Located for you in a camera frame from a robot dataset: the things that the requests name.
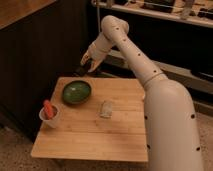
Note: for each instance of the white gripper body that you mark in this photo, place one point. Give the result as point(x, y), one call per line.
point(92, 60)

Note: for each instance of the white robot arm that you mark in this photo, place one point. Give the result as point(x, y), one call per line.
point(172, 133)

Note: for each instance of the white sponge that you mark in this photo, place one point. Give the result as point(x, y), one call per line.
point(106, 109)

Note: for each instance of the green bowl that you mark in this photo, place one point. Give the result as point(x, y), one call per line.
point(76, 92)

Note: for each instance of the dark wooden cabinet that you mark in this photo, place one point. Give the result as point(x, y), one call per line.
point(34, 53)

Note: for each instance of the orange carrot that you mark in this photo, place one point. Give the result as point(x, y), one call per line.
point(48, 109)

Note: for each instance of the wooden table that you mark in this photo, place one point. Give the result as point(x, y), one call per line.
point(83, 134)

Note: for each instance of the metal shelf rack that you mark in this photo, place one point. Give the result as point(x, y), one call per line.
point(183, 51)

